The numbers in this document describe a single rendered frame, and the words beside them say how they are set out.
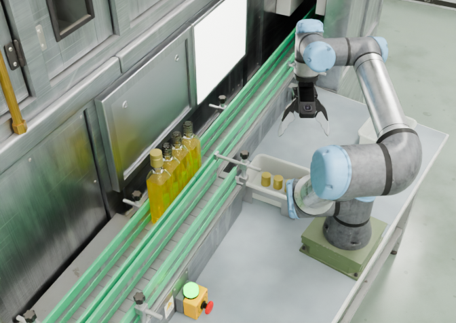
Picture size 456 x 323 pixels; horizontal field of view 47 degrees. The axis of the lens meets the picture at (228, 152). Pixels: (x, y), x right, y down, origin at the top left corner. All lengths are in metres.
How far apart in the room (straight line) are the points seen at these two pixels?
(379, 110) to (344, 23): 1.06
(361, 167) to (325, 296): 0.64
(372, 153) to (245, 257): 0.72
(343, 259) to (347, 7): 1.07
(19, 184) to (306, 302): 0.88
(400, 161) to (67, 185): 0.86
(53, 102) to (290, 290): 0.89
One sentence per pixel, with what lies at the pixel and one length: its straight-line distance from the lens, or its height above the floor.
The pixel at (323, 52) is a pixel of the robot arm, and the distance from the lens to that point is 1.39.
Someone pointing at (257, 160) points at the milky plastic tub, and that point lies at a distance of 1.94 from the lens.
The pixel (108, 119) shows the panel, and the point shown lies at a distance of 1.46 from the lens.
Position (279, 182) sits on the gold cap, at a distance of 1.89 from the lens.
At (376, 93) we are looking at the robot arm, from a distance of 1.32.
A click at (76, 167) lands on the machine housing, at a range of 1.49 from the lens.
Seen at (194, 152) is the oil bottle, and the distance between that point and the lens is 1.64.
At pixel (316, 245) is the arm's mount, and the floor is 0.81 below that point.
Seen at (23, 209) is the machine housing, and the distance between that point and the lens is 1.39.
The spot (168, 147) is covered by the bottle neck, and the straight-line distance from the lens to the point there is 1.52.
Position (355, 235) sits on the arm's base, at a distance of 1.66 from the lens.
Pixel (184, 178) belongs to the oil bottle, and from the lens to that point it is 1.65.
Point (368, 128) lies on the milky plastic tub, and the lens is 2.22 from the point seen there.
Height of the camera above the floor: 2.13
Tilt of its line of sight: 41 degrees down
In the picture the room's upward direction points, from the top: straight up
